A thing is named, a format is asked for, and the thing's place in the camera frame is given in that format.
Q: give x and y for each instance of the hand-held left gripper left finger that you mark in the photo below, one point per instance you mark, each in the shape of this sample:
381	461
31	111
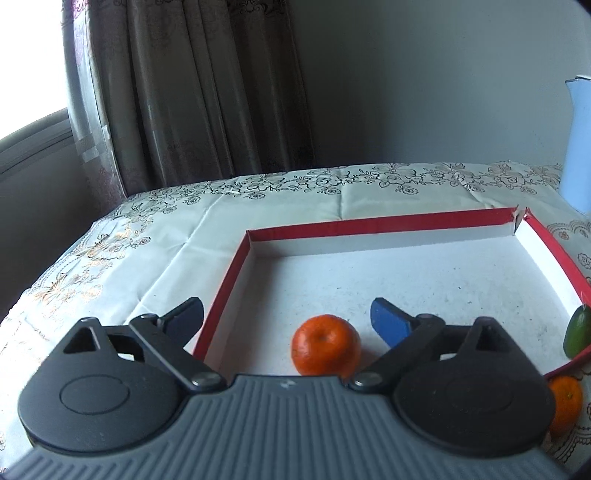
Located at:
185	318

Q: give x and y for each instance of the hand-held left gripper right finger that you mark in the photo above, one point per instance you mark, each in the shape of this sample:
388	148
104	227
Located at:
388	324

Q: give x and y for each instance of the red cardboard box tray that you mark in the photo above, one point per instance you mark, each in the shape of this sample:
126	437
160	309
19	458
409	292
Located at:
369	272

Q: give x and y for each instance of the orange tangerine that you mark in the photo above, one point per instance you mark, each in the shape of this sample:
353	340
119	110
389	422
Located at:
565	404
327	345

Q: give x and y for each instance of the white floral tablecloth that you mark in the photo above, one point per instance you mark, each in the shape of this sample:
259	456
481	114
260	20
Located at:
184	221

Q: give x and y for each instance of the small dark green fruit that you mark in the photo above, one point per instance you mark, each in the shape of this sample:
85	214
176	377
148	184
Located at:
578	333

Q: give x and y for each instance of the brown patterned curtain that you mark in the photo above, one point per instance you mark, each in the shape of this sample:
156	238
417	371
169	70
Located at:
194	92

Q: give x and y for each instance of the light blue pitcher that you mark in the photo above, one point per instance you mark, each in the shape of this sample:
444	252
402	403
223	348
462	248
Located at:
579	147

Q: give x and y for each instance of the window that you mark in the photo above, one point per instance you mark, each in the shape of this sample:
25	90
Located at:
27	69

